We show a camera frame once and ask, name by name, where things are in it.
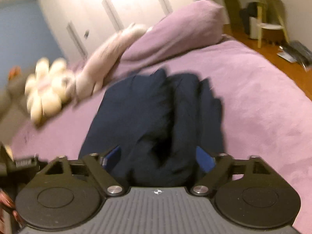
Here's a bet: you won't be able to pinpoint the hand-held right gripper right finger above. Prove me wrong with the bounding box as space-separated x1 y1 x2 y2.
191 146 271 197

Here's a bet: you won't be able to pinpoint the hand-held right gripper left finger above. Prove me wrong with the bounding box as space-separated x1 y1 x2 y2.
36 146 130 197

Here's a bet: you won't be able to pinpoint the navy blue garment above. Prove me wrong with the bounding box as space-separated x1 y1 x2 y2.
78 68 225 189

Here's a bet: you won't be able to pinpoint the person's left hand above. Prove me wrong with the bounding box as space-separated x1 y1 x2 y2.
0 190 22 226

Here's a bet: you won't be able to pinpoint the grey soft object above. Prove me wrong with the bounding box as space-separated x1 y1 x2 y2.
0 65 26 119

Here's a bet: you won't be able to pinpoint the cream flower plush toy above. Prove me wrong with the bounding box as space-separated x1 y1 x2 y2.
24 57 76 125

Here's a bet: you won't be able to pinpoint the purple bed blanket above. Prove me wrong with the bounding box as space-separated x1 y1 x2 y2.
11 38 312 234

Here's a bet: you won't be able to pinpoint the long pink plush toy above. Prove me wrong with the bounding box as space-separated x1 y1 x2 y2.
71 23 150 103

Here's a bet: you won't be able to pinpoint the purple pillow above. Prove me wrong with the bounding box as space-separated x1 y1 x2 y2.
113 0 226 79

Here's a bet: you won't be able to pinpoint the black items in plastic bag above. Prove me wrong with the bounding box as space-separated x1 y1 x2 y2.
277 40 312 72

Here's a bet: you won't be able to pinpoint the white wardrobe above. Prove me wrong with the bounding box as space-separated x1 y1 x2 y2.
0 0 203 67

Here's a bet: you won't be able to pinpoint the white tiered stool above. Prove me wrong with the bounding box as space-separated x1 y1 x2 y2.
246 0 291 50

